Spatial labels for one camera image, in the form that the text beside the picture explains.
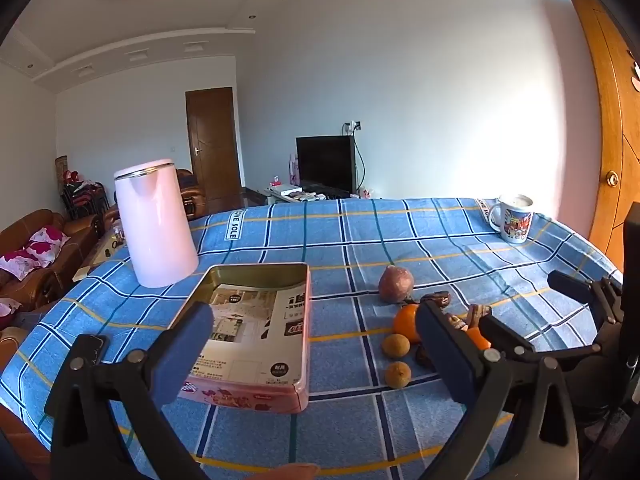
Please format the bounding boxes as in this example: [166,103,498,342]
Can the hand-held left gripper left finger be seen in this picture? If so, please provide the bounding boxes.
[44,301,216,480]

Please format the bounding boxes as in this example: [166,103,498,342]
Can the wooden coffee table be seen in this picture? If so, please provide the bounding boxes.
[72,210,132,282]

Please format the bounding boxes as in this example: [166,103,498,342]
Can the orange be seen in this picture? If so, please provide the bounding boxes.
[465,327,493,351]
[392,305,422,344]

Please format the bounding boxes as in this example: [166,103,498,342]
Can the pink electric kettle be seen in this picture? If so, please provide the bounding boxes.
[113,158,199,288]

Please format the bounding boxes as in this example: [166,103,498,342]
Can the person's left hand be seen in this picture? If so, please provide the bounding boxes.
[270,464,319,480]

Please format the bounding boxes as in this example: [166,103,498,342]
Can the dark brown door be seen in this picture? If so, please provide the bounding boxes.
[185,87,244,207]

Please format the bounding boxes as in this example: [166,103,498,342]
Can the brown leather armchair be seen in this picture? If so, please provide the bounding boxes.
[175,169,207,221]

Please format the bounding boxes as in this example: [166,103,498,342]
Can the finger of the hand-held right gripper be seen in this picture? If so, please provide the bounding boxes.
[482,317,603,361]
[547,270,623,323]

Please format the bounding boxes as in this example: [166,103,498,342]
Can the blue plaid tablecloth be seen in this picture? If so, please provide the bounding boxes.
[0,195,626,480]

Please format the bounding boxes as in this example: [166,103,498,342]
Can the stacked dark chairs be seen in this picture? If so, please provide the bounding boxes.
[60,170,109,221]

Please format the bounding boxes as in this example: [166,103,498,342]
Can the white pink floral pillow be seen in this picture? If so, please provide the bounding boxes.
[0,226,70,281]

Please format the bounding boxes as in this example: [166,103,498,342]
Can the brown leather sofa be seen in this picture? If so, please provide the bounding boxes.
[0,207,116,331]

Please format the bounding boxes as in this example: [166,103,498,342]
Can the pink metal tin box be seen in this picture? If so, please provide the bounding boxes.
[170,262,312,413]

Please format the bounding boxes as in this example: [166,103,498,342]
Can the small yellow-brown round fruit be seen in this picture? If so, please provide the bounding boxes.
[385,361,412,389]
[382,334,410,359]

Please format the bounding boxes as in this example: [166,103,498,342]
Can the white printed mug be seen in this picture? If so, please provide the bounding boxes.
[487,194,534,245]

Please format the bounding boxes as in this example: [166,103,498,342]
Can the black power cable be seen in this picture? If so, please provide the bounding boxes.
[352,130,369,196]

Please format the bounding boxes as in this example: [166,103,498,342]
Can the black television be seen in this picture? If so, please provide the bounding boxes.
[296,135,357,198]

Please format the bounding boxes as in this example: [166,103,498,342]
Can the light wooden door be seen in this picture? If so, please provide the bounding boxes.
[561,0,640,271]

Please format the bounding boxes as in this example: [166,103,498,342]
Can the purple passion fruit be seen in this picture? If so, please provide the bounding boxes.
[378,266,414,304]

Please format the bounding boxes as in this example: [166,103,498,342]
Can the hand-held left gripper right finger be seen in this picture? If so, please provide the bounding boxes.
[415,299,581,480]

